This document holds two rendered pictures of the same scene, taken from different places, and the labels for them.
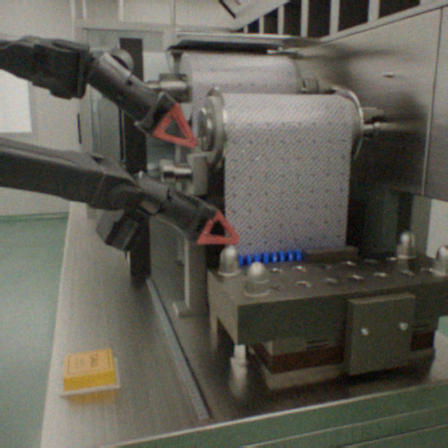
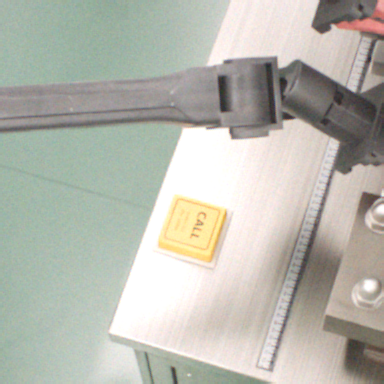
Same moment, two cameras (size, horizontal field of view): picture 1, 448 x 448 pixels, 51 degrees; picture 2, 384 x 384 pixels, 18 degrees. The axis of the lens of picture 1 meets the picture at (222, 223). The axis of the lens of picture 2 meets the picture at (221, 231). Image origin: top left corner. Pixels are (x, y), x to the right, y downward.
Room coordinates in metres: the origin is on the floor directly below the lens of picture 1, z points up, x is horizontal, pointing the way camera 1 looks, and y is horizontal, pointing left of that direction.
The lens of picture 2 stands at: (0.16, -0.18, 2.35)
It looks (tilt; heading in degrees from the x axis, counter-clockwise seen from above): 68 degrees down; 36
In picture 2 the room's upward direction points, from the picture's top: 2 degrees counter-clockwise
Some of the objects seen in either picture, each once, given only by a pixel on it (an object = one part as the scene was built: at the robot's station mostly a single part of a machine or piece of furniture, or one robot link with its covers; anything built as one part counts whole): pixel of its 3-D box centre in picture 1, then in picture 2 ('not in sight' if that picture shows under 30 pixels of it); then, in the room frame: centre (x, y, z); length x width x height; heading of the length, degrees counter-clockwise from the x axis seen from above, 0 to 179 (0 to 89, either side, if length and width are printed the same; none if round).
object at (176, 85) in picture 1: (172, 88); not in sight; (1.07, 0.11, 1.33); 0.06 x 0.06 x 0.06; 16
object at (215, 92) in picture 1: (214, 130); not in sight; (0.84, 0.01, 1.25); 0.15 x 0.01 x 0.15; 16
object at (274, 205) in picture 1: (288, 211); not in sight; (0.81, -0.12, 1.11); 0.23 x 0.01 x 0.18; 106
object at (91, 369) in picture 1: (89, 369); (192, 227); (0.62, 0.20, 0.91); 0.07 x 0.07 x 0.02; 16
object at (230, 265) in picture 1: (229, 258); (382, 212); (0.71, -0.01, 1.05); 0.04 x 0.04 x 0.04
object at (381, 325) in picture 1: (379, 333); not in sight; (0.63, -0.23, 0.96); 0.10 x 0.03 x 0.11; 106
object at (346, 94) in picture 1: (340, 129); not in sight; (0.91, -0.23, 1.25); 0.15 x 0.01 x 0.15; 16
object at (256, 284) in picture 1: (256, 277); (369, 289); (0.62, -0.05, 1.05); 0.04 x 0.04 x 0.04
